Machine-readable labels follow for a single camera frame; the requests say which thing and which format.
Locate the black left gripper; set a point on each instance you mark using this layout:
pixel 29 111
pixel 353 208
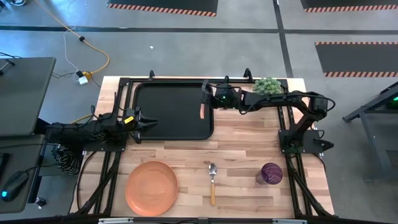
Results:
pixel 132 124

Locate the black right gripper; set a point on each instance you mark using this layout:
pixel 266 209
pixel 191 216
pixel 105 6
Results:
pixel 225 96

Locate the purple faceted plastic cup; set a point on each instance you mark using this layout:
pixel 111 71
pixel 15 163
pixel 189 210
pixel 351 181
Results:
pixel 271 173

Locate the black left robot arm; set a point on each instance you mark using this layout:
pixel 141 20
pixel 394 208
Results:
pixel 77 130

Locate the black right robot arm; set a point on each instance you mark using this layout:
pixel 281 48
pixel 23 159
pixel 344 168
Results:
pixel 280 99

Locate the black plastic tray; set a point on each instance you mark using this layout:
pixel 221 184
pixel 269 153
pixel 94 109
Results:
pixel 174 109

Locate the black table clamp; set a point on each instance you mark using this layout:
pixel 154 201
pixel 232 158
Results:
pixel 247 73
pixel 151 74

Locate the green potted plant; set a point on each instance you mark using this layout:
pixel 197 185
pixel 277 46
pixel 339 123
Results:
pixel 266 86

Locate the yellow plug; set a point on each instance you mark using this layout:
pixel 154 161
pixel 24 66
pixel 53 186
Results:
pixel 88 75

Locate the white power adapter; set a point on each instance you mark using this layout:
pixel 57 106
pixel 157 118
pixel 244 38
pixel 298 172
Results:
pixel 83 81

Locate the black mat with striped edge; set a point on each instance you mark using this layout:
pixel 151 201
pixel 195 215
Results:
pixel 357 59
pixel 348 3
pixel 161 4

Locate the grey side desk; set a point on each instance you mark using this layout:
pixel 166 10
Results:
pixel 25 93

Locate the dark low desk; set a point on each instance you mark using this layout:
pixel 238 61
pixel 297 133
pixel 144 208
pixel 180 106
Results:
pixel 18 155

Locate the small black white floor object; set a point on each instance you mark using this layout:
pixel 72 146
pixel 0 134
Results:
pixel 40 203

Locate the black computer mouse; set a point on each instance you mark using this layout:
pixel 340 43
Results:
pixel 14 185

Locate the grey metal bracket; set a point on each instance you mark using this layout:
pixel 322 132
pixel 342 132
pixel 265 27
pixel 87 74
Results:
pixel 116 221
pixel 289 221

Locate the grey neighbouring table frame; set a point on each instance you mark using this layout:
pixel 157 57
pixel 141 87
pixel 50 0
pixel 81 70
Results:
pixel 357 113

